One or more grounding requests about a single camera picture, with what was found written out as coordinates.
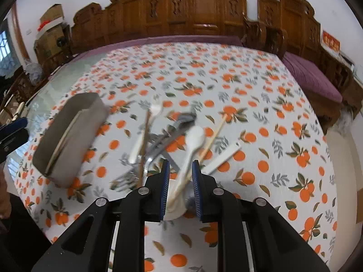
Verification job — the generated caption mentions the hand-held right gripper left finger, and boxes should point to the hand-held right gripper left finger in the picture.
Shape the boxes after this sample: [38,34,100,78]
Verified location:
[31,159,171,272]

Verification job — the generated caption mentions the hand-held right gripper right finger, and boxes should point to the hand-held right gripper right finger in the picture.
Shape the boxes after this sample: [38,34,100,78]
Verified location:
[192,160,331,272]

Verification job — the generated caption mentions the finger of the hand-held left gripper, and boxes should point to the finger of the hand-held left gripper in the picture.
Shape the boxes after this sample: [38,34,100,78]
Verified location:
[0,117,28,141]
[0,129,29,163]

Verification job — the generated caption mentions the metal fork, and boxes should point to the metal fork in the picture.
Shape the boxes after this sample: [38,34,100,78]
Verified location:
[110,132,182,191]

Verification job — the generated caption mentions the white ceramic spoon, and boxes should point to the white ceramic spoon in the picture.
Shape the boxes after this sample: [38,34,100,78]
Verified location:
[164,126,205,221]

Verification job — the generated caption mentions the dark brown wooden chopstick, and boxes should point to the dark brown wooden chopstick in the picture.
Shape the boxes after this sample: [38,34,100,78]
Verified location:
[137,109,152,189]

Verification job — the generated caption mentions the light wooden chopstick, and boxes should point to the light wooden chopstick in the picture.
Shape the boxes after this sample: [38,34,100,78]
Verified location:
[170,115,227,204]
[45,110,83,175]

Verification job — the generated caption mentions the metal spoon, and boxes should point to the metal spoon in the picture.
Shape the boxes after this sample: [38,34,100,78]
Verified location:
[145,112,197,162]

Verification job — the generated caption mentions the grey utensil tray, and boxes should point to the grey utensil tray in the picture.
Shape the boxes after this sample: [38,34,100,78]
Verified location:
[32,92,110,189]

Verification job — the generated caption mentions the person's left forearm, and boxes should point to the person's left forearm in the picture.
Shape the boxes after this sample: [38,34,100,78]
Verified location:
[0,173,12,219]

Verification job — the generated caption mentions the wooden chair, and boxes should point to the wooden chair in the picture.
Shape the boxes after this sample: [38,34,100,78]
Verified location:
[0,71,38,119]

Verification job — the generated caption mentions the white flat stick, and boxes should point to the white flat stick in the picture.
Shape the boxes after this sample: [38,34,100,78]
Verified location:
[204,142,242,175]

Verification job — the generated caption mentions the white plastic fork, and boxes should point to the white plastic fork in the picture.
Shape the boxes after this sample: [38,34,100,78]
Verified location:
[129,102,163,165]

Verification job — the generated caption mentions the clear plastic bag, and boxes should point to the clear plastic bag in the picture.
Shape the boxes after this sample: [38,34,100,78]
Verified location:
[24,62,44,86]

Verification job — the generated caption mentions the window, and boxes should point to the window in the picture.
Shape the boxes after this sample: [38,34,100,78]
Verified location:
[0,30,13,63]

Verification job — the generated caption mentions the wooden side cabinet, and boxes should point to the wooden side cabinet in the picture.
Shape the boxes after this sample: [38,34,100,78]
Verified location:
[34,24,73,69]

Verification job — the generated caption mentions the orange print tablecloth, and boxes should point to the orange print tablecloth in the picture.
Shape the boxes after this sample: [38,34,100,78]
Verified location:
[15,42,339,272]

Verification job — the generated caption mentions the purple bench cushion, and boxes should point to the purple bench cushion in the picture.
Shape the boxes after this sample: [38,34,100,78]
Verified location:
[48,35,243,80]

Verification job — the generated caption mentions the cardboard box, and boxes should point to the cardboard box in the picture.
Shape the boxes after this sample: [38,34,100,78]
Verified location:
[37,4,64,34]

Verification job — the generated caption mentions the purple armchair cushion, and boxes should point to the purple armchair cushion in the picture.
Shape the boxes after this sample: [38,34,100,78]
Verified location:
[282,51,343,104]

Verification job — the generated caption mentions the carved wooden bench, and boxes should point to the carved wooden bench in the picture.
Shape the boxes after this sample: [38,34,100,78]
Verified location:
[69,0,247,55]

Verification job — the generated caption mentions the carved wooden armchair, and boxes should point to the carved wooden armchair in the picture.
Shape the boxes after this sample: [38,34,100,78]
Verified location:
[242,0,363,132]

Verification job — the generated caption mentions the red wall poster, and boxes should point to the red wall poster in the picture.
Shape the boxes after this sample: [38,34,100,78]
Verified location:
[322,30,341,56]

